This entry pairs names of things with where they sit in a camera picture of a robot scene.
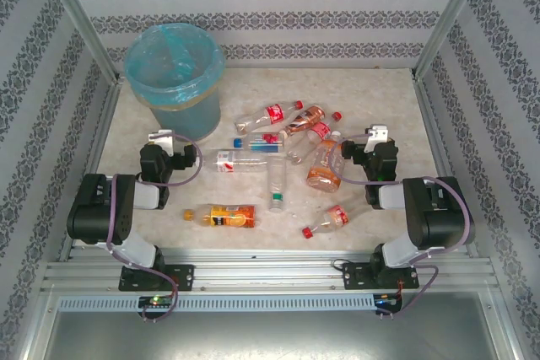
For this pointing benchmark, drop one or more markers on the large orange label bottle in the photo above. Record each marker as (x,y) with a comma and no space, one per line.
(324,166)

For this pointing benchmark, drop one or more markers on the clear bottle red label red cap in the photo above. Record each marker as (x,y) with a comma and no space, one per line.
(322,128)

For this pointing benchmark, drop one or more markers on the clear bottle red white label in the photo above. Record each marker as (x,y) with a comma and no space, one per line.
(228,162)

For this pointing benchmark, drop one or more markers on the grey round waste bin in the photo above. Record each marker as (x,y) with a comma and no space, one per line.
(190,117)

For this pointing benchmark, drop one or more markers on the brown tea plastic bottle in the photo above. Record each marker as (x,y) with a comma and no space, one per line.
(306,119)

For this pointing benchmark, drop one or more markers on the orange juice bottle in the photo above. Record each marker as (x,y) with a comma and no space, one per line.
(228,216)

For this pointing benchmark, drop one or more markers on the clear bottle blue cap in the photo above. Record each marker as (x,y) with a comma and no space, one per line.
(259,143)

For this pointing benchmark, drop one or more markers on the small bottle pink label red cap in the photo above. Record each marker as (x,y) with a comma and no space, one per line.
(335,216)

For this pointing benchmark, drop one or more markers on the clear bottle green band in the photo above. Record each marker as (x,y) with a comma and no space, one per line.
(277,181)

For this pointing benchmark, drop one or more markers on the clear cola bottle red cap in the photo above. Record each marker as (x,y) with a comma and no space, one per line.
(274,114)

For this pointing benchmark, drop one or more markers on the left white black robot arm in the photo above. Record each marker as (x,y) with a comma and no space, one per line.
(97,208)

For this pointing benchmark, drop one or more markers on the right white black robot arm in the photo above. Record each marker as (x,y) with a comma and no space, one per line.
(439,216)

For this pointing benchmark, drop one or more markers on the blue plastic bin liner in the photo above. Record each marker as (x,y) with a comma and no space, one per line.
(143,82)

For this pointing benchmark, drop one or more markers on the left controller board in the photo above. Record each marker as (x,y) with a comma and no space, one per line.
(156,302)

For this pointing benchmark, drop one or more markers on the controller board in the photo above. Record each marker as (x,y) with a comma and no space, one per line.
(156,302)
(386,302)

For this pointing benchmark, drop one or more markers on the right controller board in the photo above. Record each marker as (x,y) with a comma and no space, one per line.
(386,302)

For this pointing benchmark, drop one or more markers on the grey metal panel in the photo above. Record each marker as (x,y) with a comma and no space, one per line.
(274,334)

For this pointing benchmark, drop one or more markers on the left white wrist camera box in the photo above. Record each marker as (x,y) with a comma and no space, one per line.
(166,141)

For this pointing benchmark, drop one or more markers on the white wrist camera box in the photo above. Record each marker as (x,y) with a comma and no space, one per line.
(166,141)
(377,132)

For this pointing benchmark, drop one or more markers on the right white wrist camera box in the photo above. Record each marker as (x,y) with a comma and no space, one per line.
(377,132)

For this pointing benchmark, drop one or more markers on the right aluminium side rail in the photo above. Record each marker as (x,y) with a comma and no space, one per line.
(432,124)

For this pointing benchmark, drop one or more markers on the aluminium side rail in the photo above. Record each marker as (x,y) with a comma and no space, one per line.
(103,124)
(432,124)

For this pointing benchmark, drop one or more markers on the left aluminium side rail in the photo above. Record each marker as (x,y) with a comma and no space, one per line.
(103,124)

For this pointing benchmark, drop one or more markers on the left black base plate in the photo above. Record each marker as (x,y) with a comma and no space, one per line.
(183,275)

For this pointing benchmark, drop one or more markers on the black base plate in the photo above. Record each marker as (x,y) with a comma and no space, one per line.
(183,275)
(356,275)

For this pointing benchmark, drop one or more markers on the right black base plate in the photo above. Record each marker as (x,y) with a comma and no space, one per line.
(356,275)

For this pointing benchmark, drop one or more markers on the aluminium mounting rail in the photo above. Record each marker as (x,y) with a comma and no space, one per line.
(270,269)

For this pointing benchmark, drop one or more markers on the right aluminium frame post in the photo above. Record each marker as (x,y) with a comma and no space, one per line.
(451,14)

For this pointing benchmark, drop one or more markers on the aluminium frame post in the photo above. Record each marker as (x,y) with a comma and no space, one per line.
(451,14)
(76,10)

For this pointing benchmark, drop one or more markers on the left aluminium frame post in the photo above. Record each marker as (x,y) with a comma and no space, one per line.
(76,10)

